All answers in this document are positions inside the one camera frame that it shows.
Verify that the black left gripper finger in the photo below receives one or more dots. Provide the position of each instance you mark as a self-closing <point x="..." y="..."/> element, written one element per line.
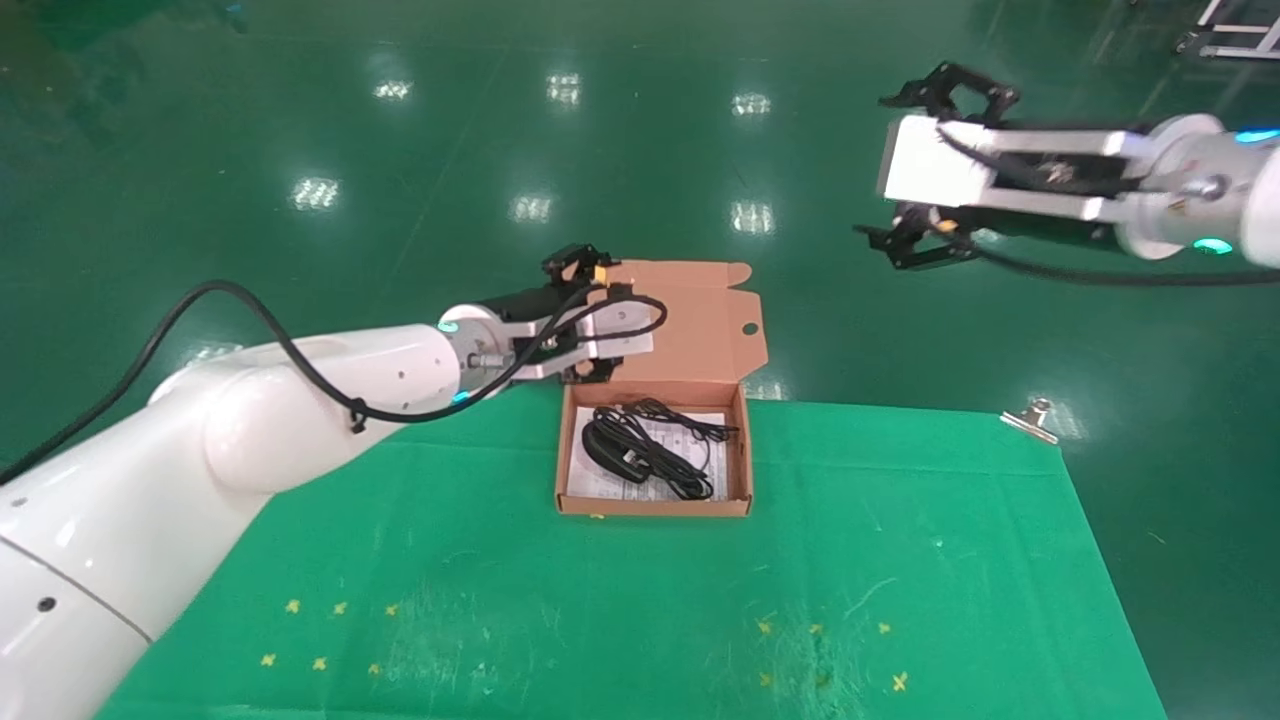
<point x="590" y="372"/>
<point x="572" y="262"/>

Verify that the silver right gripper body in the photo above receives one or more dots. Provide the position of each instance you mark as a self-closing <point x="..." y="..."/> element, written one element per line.
<point x="940" y="160"/>

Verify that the green table cloth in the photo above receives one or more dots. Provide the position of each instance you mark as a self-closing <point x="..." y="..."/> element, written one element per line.
<point x="620" y="600"/>

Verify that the metal binder clip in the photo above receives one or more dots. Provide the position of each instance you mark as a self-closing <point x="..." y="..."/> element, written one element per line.
<point x="1035" y="420"/>

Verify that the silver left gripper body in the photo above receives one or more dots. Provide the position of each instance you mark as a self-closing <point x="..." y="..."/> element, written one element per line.
<point x="600" y="335"/>

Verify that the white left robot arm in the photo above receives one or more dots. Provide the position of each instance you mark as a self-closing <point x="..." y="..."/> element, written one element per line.
<point x="200" y="470"/>

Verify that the brown cardboard box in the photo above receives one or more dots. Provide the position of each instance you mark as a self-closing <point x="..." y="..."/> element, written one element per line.
<point x="700" y="320"/>

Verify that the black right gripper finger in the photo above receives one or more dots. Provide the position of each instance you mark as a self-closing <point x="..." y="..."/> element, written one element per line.
<point x="960" y="90"/>
<point x="915" y="245"/>

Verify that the white metal frame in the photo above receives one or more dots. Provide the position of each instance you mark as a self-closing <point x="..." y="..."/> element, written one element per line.
<point x="1235" y="35"/>

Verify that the white printed instruction sheet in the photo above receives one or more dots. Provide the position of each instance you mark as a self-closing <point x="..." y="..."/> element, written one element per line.
<point x="600" y="485"/>

